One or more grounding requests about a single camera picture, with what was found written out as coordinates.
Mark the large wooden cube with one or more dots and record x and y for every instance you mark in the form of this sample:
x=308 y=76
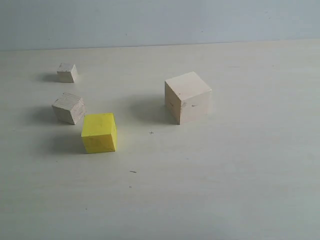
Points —
x=187 y=97

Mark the yellow cube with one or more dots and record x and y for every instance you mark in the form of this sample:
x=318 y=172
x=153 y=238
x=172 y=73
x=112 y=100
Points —
x=99 y=133

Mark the medium wooden cube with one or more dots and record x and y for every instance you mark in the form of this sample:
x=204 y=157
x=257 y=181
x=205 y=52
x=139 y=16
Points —
x=69 y=108

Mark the small wooden cube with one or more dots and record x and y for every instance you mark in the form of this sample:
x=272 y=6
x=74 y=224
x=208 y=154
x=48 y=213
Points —
x=67 y=73

